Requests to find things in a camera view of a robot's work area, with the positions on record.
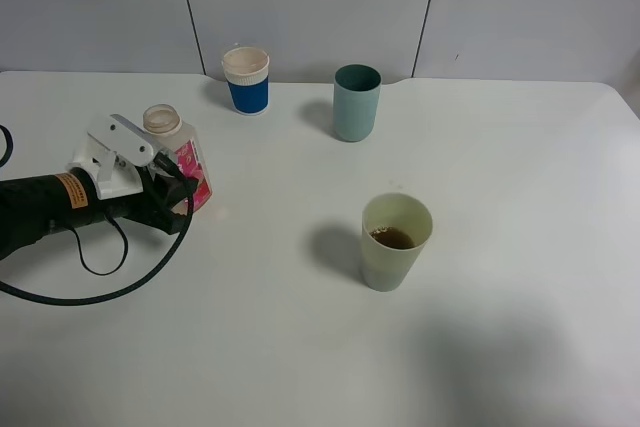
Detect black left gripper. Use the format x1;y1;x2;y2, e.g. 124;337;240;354
89;172;198;235

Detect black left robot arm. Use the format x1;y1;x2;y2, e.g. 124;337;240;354
1;168;197;258

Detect blue and white paper cup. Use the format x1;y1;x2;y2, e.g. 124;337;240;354
221;45;270;115

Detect teal plastic cup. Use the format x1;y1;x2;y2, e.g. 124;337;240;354
333;64;382;142

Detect clear bottle with pink label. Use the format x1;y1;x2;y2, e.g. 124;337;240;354
142;104;213;211

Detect black left camera cable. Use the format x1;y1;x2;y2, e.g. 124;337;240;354
0;124;197;306

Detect pale green plastic cup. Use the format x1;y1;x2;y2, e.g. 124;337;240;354
361;192;433;292

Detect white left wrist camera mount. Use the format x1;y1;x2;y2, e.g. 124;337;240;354
67;114;162;200

